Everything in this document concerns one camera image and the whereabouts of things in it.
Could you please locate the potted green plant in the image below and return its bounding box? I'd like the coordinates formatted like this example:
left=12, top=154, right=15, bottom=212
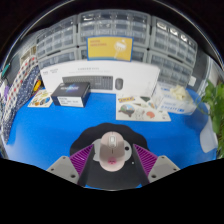
left=196, top=79, right=224, bottom=159

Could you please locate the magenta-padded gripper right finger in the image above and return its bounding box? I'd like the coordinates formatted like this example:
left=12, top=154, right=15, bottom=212
left=132, top=143, right=181, bottom=187

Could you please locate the black mouse pad white print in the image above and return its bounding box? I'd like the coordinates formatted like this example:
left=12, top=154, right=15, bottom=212
left=69, top=122, right=151, bottom=189

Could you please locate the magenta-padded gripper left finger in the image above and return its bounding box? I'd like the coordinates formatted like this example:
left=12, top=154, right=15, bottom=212
left=45, top=143, right=95, bottom=187

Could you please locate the red blue plaid cloth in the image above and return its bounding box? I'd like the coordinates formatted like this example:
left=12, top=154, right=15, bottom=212
left=6, top=54, right=39, bottom=111

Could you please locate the small black box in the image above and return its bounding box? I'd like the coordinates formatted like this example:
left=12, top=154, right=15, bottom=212
left=50, top=81, right=92, bottom=108

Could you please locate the teal tool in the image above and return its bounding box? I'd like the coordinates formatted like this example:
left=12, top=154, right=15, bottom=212
left=1, top=63, right=11, bottom=76

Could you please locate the pink beige computer mouse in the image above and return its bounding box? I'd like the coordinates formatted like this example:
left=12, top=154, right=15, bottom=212
left=99, top=131, right=127, bottom=172

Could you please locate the long white keyboard box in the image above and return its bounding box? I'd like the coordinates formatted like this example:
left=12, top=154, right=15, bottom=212
left=39, top=59, right=161, bottom=98

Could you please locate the yellow and blue box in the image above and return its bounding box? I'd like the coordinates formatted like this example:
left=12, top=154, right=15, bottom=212
left=86, top=35, right=134, bottom=63

